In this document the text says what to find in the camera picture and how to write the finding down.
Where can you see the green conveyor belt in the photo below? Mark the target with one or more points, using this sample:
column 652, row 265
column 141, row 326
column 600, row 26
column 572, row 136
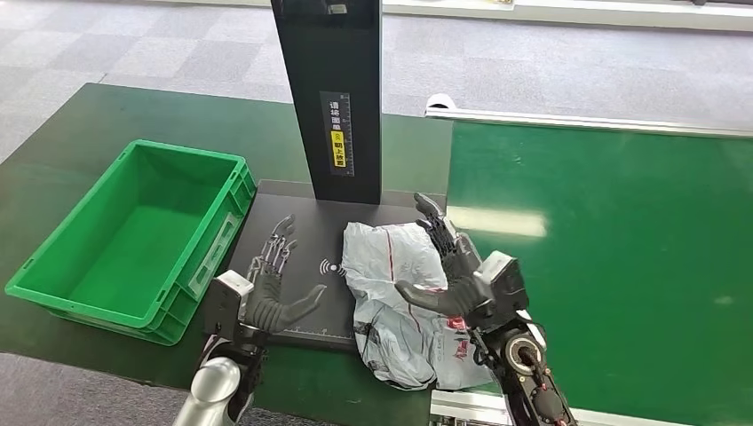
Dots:
column 618, row 247

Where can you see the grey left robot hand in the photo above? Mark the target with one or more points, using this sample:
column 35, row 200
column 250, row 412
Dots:
column 267, row 300

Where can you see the black inbound scanner machine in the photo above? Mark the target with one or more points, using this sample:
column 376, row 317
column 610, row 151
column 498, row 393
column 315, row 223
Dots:
column 329, row 117

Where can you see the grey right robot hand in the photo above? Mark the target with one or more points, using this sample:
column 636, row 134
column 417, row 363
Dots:
column 465, row 282

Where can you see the aluminium conveyor side rail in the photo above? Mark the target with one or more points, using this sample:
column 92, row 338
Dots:
column 588, row 120
column 465, row 408

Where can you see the black and yellow label sticker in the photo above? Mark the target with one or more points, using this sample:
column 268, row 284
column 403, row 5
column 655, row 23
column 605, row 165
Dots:
column 337, row 135

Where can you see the grey plastic mailer package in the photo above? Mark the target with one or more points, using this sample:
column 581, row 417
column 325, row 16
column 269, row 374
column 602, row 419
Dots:
column 388, row 335

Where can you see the green plastic crate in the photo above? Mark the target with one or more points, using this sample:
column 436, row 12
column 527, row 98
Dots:
column 132, row 247

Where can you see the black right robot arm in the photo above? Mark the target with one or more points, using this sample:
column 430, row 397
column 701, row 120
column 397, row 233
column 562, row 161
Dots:
column 529, row 376

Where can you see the white floor ledge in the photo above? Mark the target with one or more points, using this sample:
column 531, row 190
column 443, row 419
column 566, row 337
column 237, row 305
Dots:
column 588, row 14

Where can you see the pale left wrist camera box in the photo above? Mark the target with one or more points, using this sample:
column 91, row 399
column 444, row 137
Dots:
column 223, row 303

